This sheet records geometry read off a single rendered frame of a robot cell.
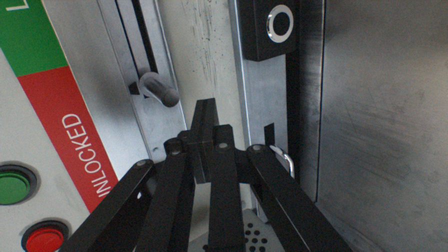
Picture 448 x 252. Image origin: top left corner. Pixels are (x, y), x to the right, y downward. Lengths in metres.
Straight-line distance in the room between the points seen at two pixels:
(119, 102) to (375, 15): 0.21
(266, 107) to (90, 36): 0.19
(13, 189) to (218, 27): 0.21
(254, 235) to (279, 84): 0.17
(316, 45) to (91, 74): 0.21
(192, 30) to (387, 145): 0.21
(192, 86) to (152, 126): 0.05
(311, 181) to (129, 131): 0.26
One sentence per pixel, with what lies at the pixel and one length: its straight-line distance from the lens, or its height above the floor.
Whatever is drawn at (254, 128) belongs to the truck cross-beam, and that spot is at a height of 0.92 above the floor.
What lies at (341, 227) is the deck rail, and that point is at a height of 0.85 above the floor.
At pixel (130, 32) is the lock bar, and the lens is 0.23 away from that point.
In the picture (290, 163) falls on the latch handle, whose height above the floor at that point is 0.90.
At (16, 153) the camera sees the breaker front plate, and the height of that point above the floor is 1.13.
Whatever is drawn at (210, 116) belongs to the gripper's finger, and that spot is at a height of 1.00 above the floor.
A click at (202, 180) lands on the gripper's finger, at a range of 0.16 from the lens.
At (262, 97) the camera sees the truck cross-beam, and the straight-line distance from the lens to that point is 0.28.
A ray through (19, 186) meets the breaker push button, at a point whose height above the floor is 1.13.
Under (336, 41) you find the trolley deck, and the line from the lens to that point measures 0.27.
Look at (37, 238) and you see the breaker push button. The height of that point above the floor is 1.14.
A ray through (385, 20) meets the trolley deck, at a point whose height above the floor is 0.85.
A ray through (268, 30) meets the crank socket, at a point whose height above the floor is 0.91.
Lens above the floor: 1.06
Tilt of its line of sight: 24 degrees down
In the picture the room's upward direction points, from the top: 112 degrees counter-clockwise
